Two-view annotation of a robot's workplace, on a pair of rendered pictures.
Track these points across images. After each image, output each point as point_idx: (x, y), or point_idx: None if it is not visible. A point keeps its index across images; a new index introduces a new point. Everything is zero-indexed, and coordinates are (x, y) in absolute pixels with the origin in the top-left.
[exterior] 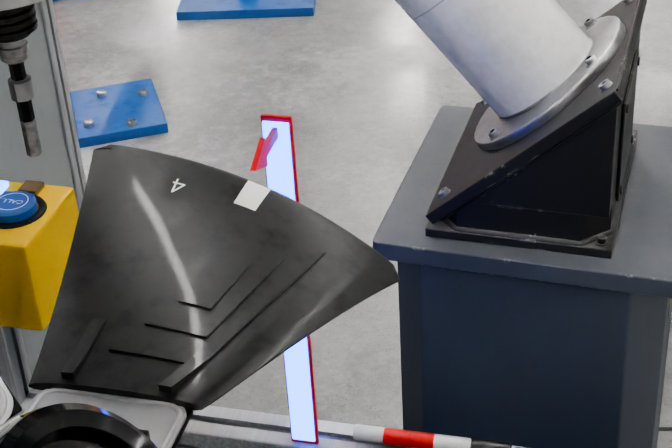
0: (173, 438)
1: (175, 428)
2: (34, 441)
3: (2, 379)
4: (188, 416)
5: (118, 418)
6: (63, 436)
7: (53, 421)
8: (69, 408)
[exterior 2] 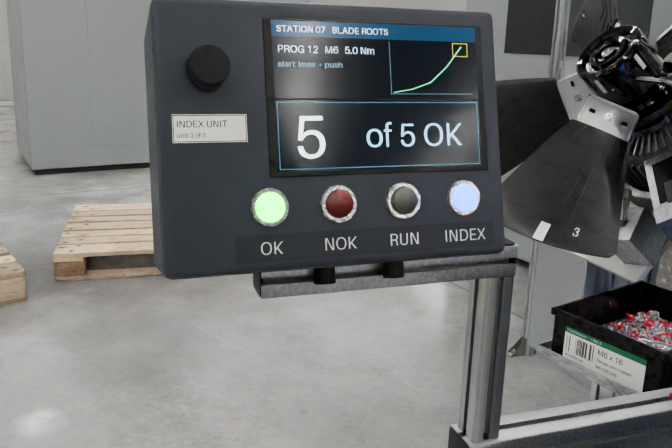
0: (650, 79)
1: (654, 78)
2: (627, 29)
3: (665, 34)
4: (660, 82)
5: (635, 42)
6: (632, 37)
7: (632, 30)
8: (636, 31)
